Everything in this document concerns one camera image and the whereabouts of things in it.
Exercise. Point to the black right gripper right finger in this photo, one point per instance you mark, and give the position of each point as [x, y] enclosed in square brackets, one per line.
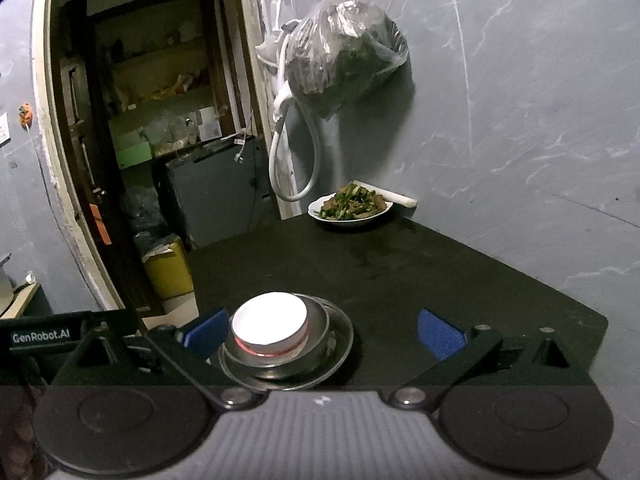
[540, 358]

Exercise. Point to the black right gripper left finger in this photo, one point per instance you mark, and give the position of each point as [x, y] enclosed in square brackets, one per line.
[164, 356]

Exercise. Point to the white bowl red rim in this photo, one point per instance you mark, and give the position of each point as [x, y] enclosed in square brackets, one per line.
[269, 317]
[280, 348]

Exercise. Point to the steel bowl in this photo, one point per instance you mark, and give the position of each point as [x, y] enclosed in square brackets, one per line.
[276, 335]

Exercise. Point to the steel plate with sticker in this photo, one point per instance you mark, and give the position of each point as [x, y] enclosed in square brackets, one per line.
[325, 359]

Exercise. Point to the person's left hand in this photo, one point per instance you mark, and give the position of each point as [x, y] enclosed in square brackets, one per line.
[20, 456]

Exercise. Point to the yellow bin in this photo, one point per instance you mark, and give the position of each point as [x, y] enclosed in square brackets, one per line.
[168, 270]

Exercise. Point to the dark cabinet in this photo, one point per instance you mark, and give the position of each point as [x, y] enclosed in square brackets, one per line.
[223, 193]

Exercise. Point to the white rolled stick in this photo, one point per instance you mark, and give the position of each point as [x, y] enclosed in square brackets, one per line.
[389, 196]

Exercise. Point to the white plate with food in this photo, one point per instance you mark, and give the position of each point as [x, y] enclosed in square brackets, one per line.
[352, 203]

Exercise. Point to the green box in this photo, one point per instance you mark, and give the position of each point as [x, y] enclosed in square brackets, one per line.
[135, 155]

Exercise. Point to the plastic bag of vegetables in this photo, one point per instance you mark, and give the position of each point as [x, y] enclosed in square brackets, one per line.
[339, 51]

